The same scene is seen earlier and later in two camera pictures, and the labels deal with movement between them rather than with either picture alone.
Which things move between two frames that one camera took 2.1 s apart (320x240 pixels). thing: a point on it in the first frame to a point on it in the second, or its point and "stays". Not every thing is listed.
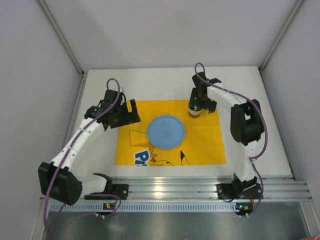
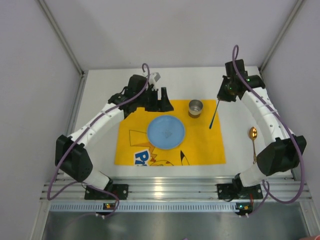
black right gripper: [202, 102] to [223, 93]
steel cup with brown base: [193, 113] stays
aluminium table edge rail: [274, 188] stays
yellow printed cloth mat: [203, 143] stays
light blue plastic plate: [166, 132] stays
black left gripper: [125, 115] to [155, 99]
